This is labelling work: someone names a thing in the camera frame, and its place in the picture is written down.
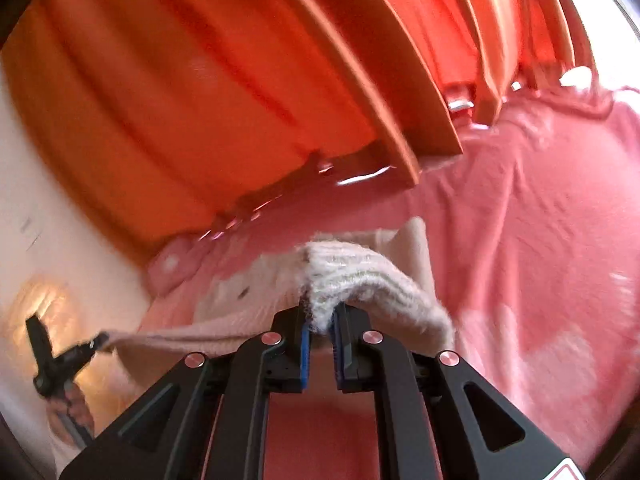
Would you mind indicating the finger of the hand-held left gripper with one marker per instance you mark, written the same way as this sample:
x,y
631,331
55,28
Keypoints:
x,y
80,352
40,345

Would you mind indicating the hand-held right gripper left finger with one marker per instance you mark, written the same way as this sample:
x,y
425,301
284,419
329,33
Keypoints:
x,y
304,357

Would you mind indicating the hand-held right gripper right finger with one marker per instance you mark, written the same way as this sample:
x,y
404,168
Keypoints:
x,y
340,362

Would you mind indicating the pink flap with snap button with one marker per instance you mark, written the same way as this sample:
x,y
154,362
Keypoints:
x,y
172,265

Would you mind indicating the pink blanket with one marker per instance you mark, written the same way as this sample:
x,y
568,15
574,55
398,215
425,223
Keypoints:
x,y
525,210

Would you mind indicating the orange striped curtain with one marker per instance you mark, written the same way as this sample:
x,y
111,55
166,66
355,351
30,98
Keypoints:
x,y
500,20

